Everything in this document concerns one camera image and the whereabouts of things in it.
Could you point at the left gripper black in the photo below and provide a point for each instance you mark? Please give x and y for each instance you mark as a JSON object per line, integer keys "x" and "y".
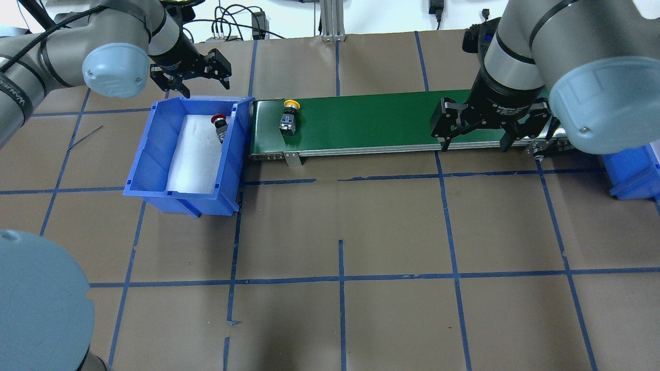
{"x": 180, "y": 51}

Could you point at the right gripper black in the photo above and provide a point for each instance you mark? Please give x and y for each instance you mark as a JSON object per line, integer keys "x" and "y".
{"x": 501, "y": 99}

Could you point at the red mushroom push button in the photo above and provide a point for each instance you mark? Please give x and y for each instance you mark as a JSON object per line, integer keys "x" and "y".
{"x": 221, "y": 126}

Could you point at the yellow mushroom push button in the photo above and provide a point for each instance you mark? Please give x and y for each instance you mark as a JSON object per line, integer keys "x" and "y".
{"x": 288, "y": 121}

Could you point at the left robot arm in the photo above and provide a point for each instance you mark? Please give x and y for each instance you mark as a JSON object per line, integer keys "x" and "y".
{"x": 112, "y": 47}

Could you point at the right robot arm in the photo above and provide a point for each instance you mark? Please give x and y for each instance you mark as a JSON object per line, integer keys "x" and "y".
{"x": 590, "y": 68}

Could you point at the black power adapter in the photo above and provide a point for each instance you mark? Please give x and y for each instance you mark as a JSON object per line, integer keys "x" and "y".
{"x": 259, "y": 25}

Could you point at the blue source bin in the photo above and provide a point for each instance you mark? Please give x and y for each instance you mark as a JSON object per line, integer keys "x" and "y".
{"x": 147, "y": 179}

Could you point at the white foam pad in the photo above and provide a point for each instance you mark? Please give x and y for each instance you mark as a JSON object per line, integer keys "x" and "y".
{"x": 197, "y": 156}

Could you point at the green conveyor belt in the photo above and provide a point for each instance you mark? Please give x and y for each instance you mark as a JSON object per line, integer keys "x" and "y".
{"x": 360, "y": 124}

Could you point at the blue destination bin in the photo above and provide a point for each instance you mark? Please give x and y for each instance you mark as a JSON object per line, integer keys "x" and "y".
{"x": 633, "y": 173}

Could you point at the aluminium frame post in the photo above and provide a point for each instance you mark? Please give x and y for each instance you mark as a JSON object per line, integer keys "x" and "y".
{"x": 332, "y": 21}

